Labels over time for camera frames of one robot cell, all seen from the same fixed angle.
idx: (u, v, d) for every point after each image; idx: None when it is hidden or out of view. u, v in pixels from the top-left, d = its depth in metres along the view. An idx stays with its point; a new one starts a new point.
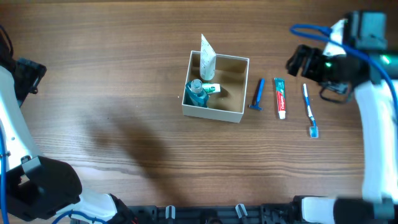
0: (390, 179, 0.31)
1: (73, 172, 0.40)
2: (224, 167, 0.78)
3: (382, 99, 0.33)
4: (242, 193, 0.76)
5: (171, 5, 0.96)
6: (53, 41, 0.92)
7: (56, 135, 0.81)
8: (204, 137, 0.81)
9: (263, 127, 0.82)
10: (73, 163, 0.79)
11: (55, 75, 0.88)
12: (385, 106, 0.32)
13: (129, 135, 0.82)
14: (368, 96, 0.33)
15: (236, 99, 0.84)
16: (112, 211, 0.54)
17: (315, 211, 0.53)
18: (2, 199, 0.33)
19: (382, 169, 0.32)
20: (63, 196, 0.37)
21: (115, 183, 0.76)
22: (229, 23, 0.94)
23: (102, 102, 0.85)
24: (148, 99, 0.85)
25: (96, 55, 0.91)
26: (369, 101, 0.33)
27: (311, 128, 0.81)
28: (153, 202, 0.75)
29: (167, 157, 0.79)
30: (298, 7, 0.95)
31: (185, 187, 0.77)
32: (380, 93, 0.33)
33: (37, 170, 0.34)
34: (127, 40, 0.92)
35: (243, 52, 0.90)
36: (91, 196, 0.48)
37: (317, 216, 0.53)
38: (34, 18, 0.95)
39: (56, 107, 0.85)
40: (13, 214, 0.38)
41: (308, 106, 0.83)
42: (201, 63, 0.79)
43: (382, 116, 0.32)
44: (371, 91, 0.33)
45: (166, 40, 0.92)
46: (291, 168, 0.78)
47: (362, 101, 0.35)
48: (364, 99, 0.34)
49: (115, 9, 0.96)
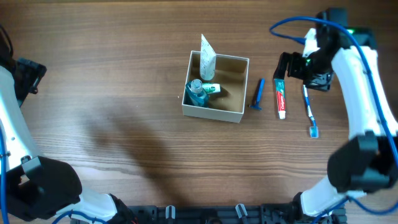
0: (370, 120, 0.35)
1: (72, 171, 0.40)
2: (224, 167, 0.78)
3: (351, 56, 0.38)
4: (242, 193, 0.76)
5: (171, 5, 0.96)
6: (54, 41, 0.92)
7: (56, 135, 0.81)
8: (204, 137, 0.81)
9: (263, 127, 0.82)
10: (73, 163, 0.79)
11: (55, 75, 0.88)
12: (355, 62, 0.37)
13: (129, 134, 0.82)
14: (341, 59, 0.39)
15: (236, 99, 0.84)
16: (112, 211, 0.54)
17: (314, 200, 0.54)
18: (2, 200, 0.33)
19: (362, 112, 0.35)
20: (63, 195, 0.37)
21: (115, 183, 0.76)
22: (229, 23, 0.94)
23: (102, 102, 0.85)
24: (148, 99, 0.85)
25: (96, 55, 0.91)
26: (342, 63, 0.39)
27: (311, 128, 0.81)
28: (153, 202, 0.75)
29: (167, 157, 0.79)
30: (298, 7, 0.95)
31: (185, 187, 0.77)
32: (350, 53, 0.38)
33: (37, 170, 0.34)
34: (127, 40, 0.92)
35: (243, 52, 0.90)
36: (90, 196, 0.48)
37: (316, 202, 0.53)
38: (34, 18, 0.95)
39: (56, 107, 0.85)
40: (13, 214, 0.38)
41: (308, 106, 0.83)
42: (201, 63, 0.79)
43: (352, 70, 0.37)
44: (342, 55, 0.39)
45: (166, 40, 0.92)
46: (292, 168, 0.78)
47: (338, 66, 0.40)
48: (339, 64, 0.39)
49: (115, 9, 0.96)
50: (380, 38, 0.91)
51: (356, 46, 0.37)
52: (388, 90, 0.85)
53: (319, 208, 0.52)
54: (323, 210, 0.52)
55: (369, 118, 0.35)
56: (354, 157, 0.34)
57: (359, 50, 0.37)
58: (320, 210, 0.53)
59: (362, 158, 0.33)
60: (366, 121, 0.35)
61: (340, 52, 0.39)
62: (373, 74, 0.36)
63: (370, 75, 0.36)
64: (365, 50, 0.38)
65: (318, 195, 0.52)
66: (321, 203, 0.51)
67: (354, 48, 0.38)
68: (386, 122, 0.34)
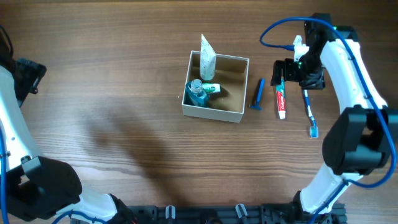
0: (357, 97, 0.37)
1: (72, 171, 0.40)
2: (224, 167, 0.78)
3: (337, 46, 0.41)
4: (242, 193, 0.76)
5: (171, 5, 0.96)
6: (54, 41, 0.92)
7: (56, 135, 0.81)
8: (204, 137, 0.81)
9: (263, 127, 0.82)
10: (73, 163, 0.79)
11: (55, 75, 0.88)
12: (340, 51, 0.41)
13: (129, 135, 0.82)
14: (328, 51, 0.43)
15: (236, 99, 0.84)
16: (112, 211, 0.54)
17: (311, 193, 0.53)
18: (2, 199, 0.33)
19: (349, 91, 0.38)
20: (63, 195, 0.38)
21: (115, 183, 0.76)
22: (229, 23, 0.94)
23: (102, 102, 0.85)
24: (148, 99, 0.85)
25: (96, 55, 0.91)
26: (329, 53, 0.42)
27: (310, 128, 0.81)
28: (153, 202, 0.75)
29: (167, 157, 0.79)
30: (298, 7, 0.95)
31: (185, 187, 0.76)
32: (335, 43, 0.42)
33: (37, 170, 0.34)
34: (127, 40, 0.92)
35: (243, 52, 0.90)
36: (90, 196, 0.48)
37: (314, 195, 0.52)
38: (34, 18, 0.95)
39: (56, 107, 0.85)
40: (13, 214, 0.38)
41: (308, 106, 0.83)
42: (201, 63, 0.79)
43: (338, 56, 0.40)
44: (328, 47, 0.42)
45: (165, 40, 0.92)
46: (292, 168, 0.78)
47: (327, 58, 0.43)
48: (327, 56, 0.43)
49: (115, 9, 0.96)
50: (380, 38, 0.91)
51: (339, 37, 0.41)
52: (388, 90, 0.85)
53: (318, 201, 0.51)
54: (322, 202, 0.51)
55: (356, 96, 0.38)
56: (345, 127, 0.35)
57: (342, 39, 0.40)
58: (319, 203, 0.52)
59: (352, 127, 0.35)
60: (354, 98, 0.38)
61: (327, 45, 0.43)
62: (357, 60, 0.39)
63: (354, 60, 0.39)
64: (349, 41, 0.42)
65: (316, 188, 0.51)
66: (319, 195, 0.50)
67: (339, 40, 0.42)
68: (372, 97, 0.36)
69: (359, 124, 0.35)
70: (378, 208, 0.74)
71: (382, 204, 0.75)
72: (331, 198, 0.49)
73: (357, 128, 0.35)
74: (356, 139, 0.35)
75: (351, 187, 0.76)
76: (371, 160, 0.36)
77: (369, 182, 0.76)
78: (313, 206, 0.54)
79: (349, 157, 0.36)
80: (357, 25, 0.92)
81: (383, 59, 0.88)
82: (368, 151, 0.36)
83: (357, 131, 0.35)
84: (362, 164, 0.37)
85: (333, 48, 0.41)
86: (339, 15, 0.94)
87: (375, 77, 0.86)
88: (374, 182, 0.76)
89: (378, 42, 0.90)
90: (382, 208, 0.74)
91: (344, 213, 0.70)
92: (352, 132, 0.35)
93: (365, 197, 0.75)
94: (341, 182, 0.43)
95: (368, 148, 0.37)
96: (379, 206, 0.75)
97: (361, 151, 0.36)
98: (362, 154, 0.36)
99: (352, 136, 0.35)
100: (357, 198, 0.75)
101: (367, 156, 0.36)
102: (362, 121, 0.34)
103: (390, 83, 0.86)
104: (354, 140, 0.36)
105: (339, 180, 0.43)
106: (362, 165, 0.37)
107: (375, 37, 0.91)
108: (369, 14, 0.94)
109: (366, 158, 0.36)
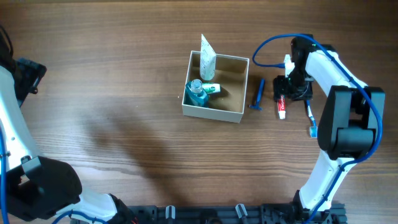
0: (341, 81, 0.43)
1: (73, 172, 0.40)
2: (224, 167, 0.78)
3: (318, 53, 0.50)
4: (242, 193, 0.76)
5: (171, 5, 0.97)
6: (54, 41, 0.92)
7: (56, 135, 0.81)
8: (204, 137, 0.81)
9: (263, 127, 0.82)
10: (73, 163, 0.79)
11: (55, 75, 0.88)
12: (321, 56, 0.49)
13: (129, 134, 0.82)
14: (311, 60, 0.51)
15: (236, 99, 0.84)
16: (112, 211, 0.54)
17: (311, 187, 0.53)
18: (2, 200, 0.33)
19: (334, 80, 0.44)
20: (63, 195, 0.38)
21: (115, 183, 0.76)
22: (229, 23, 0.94)
23: (102, 102, 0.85)
24: (148, 99, 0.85)
25: (96, 55, 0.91)
26: (315, 63, 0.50)
27: (311, 128, 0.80)
28: (153, 202, 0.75)
29: (168, 157, 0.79)
30: (298, 7, 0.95)
31: (185, 187, 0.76)
32: (316, 52, 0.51)
33: (37, 170, 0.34)
34: (127, 40, 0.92)
35: (243, 52, 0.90)
36: (89, 196, 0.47)
37: (313, 188, 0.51)
38: (34, 18, 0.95)
39: (56, 107, 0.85)
40: (13, 214, 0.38)
41: (308, 106, 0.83)
42: (201, 63, 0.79)
43: (320, 60, 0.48)
44: (311, 56, 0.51)
45: (166, 40, 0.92)
46: (291, 168, 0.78)
47: (313, 67, 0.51)
48: (313, 65, 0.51)
49: (115, 9, 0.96)
50: (380, 38, 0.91)
51: (320, 48, 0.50)
52: (388, 90, 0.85)
53: (317, 195, 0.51)
54: (321, 195, 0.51)
55: (340, 81, 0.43)
56: (334, 103, 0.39)
57: (320, 46, 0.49)
58: (319, 196, 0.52)
59: (339, 102, 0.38)
60: (338, 83, 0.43)
61: (311, 56, 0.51)
62: (337, 60, 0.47)
63: (334, 60, 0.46)
64: (328, 50, 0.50)
65: (313, 180, 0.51)
66: (316, 186, 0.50)
67: (320, 50, 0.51)
68: (354, 79, 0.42)
69: (345, 99, 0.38)
70: (378, 208, 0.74)
71: (382, 204, 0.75)
72: (329, 190, 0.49)
73: (344, 103, 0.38)
74: (344, 116, 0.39)
75: (351, 187, 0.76)
76: (362, 140, 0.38)
77: (369, 183, 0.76)
78: (312, 200, 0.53)
79: (342, 135, 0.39)
80: (357, 25, 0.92)
81: (383, 59, 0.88)
82: (359, 130, 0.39)
83: (344, 107, 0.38)
84: (354, 144, 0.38)
85: (315, 56, 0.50)
86: (339, 15, 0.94)
87: (375, 77, 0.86)
88: (374, 183, 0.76)
89: (378, 42, 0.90)
90: (382, 208, 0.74)
91: (344, 213, 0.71)
92: (340, 108, 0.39)
93: (365, 197, 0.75)
94: (337, 168, 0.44)
95: (359, 127, 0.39)
96: (379, 206, 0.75)
97: (352, 130, 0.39)
98: (354, 133, 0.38)
99: (341, 112, 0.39)
100: (357, 198, 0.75)
101: (358, 135, 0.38)
102: (348, 97, 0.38)
103: (391, 82, 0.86)
104: (343, 116, 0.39)
105: (336, 165, 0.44)
106: (354, 145, 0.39)
107: (375, 37, 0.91)
108: (369, 14, 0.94)
109: (357, 137, 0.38)
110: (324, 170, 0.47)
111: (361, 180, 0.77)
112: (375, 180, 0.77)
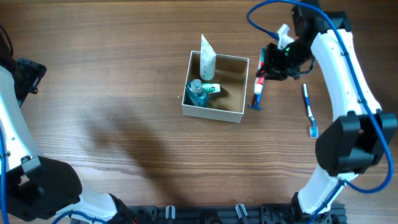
0: (351, 99, 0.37)
1: (73, 172, 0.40)
2: (225, 167, 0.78)
3: (329, 40, 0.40)
4: (242, 193, 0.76)
5: (171, 5, 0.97)
6: (54, 41, 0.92)
7: (56, 135, 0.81)
8: (204, 137, 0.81)
9: (263, 127, 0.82)
10: (73, 163, 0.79)
11: (55, 75, 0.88)
12: (333, 46, 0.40)
13: (129, 134, 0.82)
14: (318, 45, 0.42)
15: (236, 99, 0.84)
16: (112, 211, 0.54)
17: (311, 193, 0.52)
18: (2, 199, 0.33)
19: (342, 91, 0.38)
20: (63, 196, 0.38)
21: (115, 183, 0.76)
22: (230, 23, 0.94)
23: (102, 102, 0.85)
24: (148, 99, 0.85)
25: (96, 55, 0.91)
26: (321, 51, 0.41)
27: (311, 128, 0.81)
28: (153, 202, 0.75)
29: (167, 157, 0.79)
30: None
31: (185, 187, 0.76)
32: (327, 37, 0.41)
33: (37, 170, 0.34)
34: (127, 40, 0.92)
35: (243, 53, 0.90)
36: (90, 196, 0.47)
37: (313, 195, 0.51)
38: (34, 17, 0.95)
39: (56, 107, 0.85)
40: (13, 214, 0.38)
41: (308, 106, 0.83)
42: (201, 63, 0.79)
43: (330, 52, 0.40)
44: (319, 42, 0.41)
45: (166, 40, 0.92)
46: (292, 168, 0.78)
47: (317, 53, 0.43)
48: (316, 50, 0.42)
49: (115, 9, 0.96)
50: (380, 38, 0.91)
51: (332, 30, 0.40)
52: (388, 90, 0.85)
53: (316, 201, 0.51)
54: (320, 201, 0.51)
55: (350, 98, 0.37)
56: (339, 136, 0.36)
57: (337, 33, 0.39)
58: (319, 203, 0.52)
59: (347, 138, 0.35)
60: (347, 99, 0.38)
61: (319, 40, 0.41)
62: (350, 56, 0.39)
63: (347, 56, 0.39)
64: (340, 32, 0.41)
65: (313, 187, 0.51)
66: (316, 194, 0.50)
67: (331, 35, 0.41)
68: (366, 101, 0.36)
69: (353, 135, 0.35)
70: (377, 208, 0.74)
71: (381, 204, 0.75)
72: (329, 198, 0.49)
73: (352, 138, 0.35)
74: (349, 147, 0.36)
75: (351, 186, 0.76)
76: (364, 161, 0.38)
77: (369, 183, 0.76)
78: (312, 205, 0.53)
79: (344, 162, 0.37)
80: (357, 25, 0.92)
81: (382, 59, 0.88)
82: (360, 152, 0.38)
83: (351, 141, 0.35)
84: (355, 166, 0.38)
85: (324, 43, 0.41)
86: None
87: (375, 78, 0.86)
88: (374, 183, 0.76)
89: (378, 42, 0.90)
90: (382, 208, 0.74)
91: (344, 213, 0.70)
92: (346, 141, 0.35)
93: (364, 198, 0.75)
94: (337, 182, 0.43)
95: (362, 150, 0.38)
96: (379, 206, 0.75)
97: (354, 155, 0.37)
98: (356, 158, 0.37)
99: (347, 145, 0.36)
100: (357, 198, 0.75)
101: (360, 159, 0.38)
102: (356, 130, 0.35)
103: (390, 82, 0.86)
104: (348, 147, 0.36)
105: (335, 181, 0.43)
106: (356, 167, 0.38)
107: (375, 37, 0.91)
108: (368, 14, 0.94)
109: (359, 161, 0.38)
110: (324, 183, 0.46)
111: (360, 180, 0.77)
112: (375, 180, 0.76)
